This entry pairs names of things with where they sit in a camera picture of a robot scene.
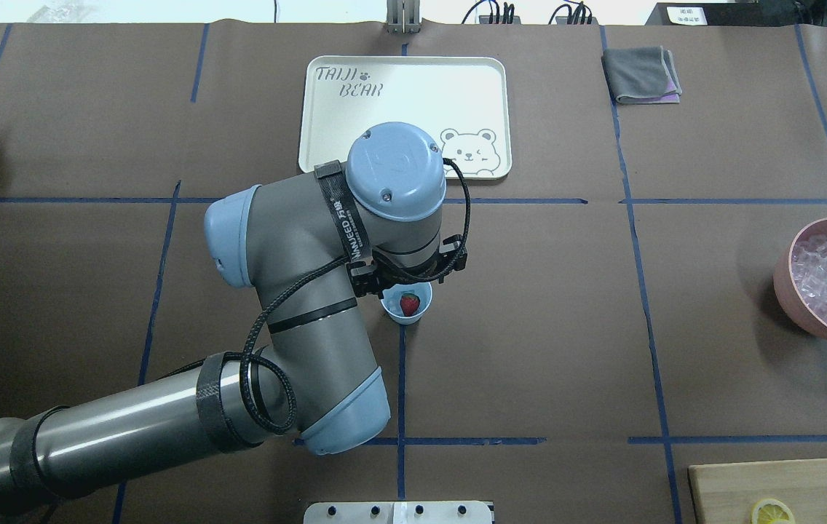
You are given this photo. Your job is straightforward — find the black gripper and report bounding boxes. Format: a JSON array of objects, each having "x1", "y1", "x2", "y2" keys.
[{"x1": 348, "y1": 234, "x2": 467, "y2": 298}]

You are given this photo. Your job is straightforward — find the red strawberry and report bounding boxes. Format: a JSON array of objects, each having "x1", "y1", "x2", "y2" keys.
[{"x1": 399, "y1": 292, "x2": 421, "y2": 317}]

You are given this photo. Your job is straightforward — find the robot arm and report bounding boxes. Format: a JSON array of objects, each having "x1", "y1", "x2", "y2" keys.
[{"x1": 0, "y1": 122, "x2": 469, "y2": 523}]

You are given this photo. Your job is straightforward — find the light blue plastic cup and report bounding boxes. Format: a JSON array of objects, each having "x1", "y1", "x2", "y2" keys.
[{"x1": 381, "y1": 282, "x2": 433, "y2": 325}]

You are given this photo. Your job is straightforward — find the cream bear tray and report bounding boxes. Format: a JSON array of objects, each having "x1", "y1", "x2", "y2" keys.
[{"x1": 298, "y1": 55, "x2": 513, "y2": 181}]

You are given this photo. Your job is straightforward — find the grey folded cloth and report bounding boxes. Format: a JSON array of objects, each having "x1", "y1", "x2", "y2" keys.
[{"x1": 602, "y1": 46, "x2": 683, "y2": 104}]

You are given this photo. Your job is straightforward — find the wooden cutting board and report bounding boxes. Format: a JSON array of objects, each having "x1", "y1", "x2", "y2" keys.
[{"x1": 689, "y1": 458, "x2": 827, "y2": 523}]

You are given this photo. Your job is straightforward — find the lemon slices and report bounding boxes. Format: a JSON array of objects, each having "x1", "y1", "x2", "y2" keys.
[{"x1": 750, "y1": 499, "x2": 797, "y2": 524}]

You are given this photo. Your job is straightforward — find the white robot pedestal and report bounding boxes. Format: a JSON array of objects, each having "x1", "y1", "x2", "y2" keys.
[{"x1": 303, "y1": 500, "x2": 496, "y2": 523}]

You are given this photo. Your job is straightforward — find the aluminium frame post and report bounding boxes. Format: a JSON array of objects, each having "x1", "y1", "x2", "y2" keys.
[{"x1": 386, "y1": 0, "x2": 422, "y2": 34}]

